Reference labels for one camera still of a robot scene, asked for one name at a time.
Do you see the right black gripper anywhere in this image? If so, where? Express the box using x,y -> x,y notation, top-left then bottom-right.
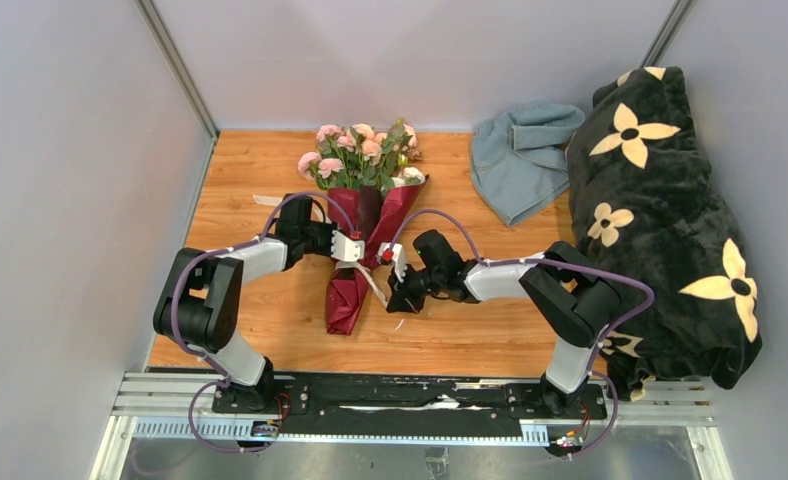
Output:
388,261 -> 445,315

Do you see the cream printed ribbon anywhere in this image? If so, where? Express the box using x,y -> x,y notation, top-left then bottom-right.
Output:
253,194 -> 388,307

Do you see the dark red wrapping paper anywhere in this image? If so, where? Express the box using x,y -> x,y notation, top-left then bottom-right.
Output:
324,182 -> 425,335

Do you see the pink rose stem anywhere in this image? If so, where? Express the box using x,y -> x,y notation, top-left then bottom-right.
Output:
297,124 -> 387,190

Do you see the white rose stem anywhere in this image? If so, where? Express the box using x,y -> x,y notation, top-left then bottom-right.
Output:
392,167 -> 427,188

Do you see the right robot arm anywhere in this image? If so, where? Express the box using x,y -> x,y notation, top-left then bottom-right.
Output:
378,230 -> 621,418

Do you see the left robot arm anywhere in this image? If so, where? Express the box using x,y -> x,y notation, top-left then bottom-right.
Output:
152,191 -> 356,413

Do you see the blue towel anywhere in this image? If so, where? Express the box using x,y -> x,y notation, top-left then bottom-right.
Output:
470,99 -> 585,227

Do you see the black flower-pattern blanket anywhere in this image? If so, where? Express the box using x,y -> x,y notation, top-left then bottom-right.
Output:
565,67 -> 762,401

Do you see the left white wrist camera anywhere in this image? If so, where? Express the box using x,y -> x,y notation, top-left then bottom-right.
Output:
330,230 -> 365,263

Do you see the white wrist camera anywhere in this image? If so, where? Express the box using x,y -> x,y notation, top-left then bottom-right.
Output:
377,242 -> 409,283
330,230 -> 365,263

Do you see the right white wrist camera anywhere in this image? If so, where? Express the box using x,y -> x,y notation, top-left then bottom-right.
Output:
377,242 -> 409,283

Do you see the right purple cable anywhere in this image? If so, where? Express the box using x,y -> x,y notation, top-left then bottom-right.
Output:
385,207 -> 656,460

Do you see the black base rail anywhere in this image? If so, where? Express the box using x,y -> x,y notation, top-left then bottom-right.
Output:
211,371 -> 607,439

